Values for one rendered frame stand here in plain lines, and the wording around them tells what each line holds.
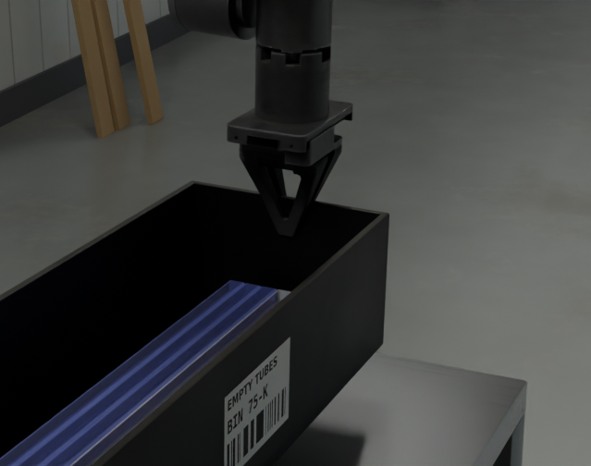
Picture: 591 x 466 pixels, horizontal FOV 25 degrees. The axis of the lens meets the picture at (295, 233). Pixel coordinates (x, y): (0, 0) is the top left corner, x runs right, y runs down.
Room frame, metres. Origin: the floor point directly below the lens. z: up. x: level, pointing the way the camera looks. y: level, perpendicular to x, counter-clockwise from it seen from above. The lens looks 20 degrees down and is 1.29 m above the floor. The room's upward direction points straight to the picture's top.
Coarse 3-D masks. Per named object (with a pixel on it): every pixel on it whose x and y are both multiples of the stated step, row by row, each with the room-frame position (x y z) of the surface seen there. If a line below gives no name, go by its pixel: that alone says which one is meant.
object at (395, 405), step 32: (352, 384) 0.99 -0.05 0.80; (384, 384) 0.99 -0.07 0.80; (416, 384) 0.99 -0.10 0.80; (448, 384) 0.99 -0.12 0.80; (480, 384) 0.99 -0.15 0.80; (512, 384) 0.99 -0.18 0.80; (320, 416) 0.93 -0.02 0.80; (352, 416) 0.93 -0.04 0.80; (384, 416) 0.93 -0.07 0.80; (416, 416) 0.93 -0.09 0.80; (448, 416) 0.93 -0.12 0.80; (480, 416) 0.93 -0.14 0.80; (512, 416) 0.95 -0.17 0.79; (320, 448) 0.88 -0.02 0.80; (352, 448) 0.88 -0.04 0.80; (384, 448) 0.88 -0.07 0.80; (416, 448) 0.88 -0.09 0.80; (448, 448) 0.88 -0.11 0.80; (480, 448) 0.88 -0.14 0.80; (512, 448) 0.96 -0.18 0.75
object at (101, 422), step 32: (224, 288) 0.98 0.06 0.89; (256, 288) 0.98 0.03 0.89; (192, 320) 0.92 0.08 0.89; (224, 320) 0.92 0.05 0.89; (256, 320) 0.92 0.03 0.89; (160, 352) 0.86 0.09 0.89; (192, 352) 0.86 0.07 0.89; (96, 384) 0.81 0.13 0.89; (128, 384) 0.81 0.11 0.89; (160, 384) 0.81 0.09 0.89; (64, 416) 0.76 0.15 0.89; (96, 416) 0.77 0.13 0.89; (128, 416) 0.77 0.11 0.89; (32, 448) 0.72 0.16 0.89; (64, 448) 0.72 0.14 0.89; (96, 448) 0.72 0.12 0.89
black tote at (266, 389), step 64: (192, 192) 1.03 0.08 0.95; (256, 192) 1.02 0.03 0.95; (128, 256) 0.94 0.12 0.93; (192, 256) 1.03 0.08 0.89; (256, 256) 1.02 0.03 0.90; (320, 256) 0.99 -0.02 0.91; (384, 256) 0.97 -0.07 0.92; (0, 320) 0.79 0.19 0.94; (64, 320) 0.86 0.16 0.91; (128, 320) 0.94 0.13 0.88; (320, 320) 0.85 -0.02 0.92; (0, 384) 0.79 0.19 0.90; (64, 384) 0.86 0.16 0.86; (192, 384) 0.68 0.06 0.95; (256, 384) 0.76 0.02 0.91; (320, 384) 0.86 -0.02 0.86; (0, 448) 0.78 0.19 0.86; (128, 448) 0.61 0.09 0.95; (192, 448) 0.68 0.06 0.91; (256, 448) 0.76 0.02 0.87
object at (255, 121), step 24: (264, 48) 0.99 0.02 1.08; (264, 72) 0.99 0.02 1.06; (288, 72) 0.98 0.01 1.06; (312, 72) 0.98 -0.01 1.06; (264, 96) 0.99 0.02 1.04; (288, 96) 0.98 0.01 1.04; (312, 96) 0.98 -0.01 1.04; (240, 120) 0.98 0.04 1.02; (264, 120) 0.98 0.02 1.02; (288, 120) 0.98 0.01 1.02; (312, 120) 0.98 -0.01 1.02; (336, 120) 1.00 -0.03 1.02; (288, 144) 0.95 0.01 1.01
